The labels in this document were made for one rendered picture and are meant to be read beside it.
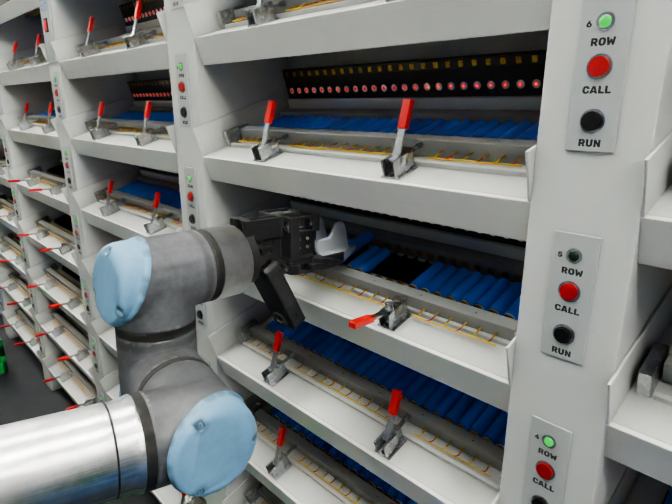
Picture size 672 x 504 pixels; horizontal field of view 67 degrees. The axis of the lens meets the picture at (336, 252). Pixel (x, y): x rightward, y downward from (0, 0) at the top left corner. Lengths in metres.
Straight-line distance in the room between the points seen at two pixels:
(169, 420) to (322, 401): 0.41
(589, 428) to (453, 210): 0.25
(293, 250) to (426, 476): 0.35
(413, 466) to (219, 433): 0.34
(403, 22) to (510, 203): 0.23
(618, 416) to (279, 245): 0.43
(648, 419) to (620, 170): 0.23
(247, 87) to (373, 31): 0.41
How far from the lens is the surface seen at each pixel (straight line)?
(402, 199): 0.61
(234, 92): 0.98
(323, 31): 0.70
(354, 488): 0.97
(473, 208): 0.56
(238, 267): 0.62
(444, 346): 0.63
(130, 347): 0.62
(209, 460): 0.51
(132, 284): 0.57
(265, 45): 0.80
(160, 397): 0.51
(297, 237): 0.69
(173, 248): 0.60
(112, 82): 1.64
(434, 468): 0.75
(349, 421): 0.83
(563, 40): 0.51
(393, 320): 0.67
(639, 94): 0.48
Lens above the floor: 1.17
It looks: 16 degrees down
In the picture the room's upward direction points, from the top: straight up
